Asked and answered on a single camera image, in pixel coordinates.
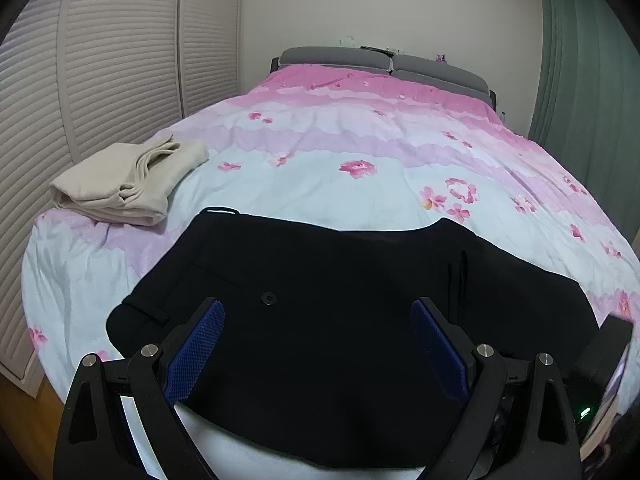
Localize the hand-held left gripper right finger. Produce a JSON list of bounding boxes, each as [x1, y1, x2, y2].
[[410, 296, 583, 480]]

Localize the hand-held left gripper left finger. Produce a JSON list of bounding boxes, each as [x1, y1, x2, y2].
[[52, 296, 226, 480]]

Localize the black pants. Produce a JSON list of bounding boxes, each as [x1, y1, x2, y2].
[[106, 206, 601, 472]]

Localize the folded beige garment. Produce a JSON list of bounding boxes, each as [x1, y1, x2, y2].
[[49, 135, 210, 227]]

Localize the pink floral duvet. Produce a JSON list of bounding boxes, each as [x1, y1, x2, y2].
[[21, 62, 640, 480]]

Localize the green curtain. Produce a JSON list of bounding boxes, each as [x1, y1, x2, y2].
[[527, 0, 640, 253]]

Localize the grey headboard cushion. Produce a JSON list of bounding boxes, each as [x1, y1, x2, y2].
[[278, 46, 394, 74], [391, 53, 489, 97]]

